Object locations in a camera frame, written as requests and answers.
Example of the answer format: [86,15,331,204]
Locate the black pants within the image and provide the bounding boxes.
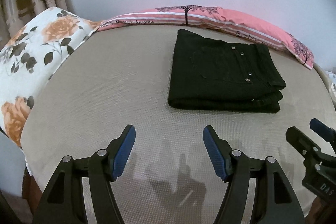
[168,29,286,113]

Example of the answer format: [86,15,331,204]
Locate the clear plastic bag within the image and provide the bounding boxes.
[323,71,336,106]

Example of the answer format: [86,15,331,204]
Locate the beige textured bed sheet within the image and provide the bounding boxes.
[21,26,335,223]

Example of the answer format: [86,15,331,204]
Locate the white floral pillow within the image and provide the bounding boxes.
[1,7,101,146]

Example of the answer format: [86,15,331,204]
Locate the pink striped tree-print pillow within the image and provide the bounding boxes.
[97,5,314,70]

